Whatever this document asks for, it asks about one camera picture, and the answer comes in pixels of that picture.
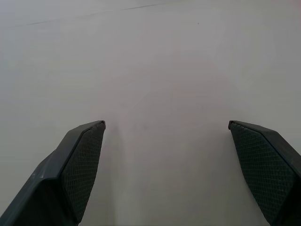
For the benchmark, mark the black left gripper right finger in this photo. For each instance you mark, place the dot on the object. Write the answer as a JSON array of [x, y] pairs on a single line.
[[265, 164]]

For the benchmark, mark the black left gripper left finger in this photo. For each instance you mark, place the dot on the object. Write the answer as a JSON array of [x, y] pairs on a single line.
[[70, 169]]

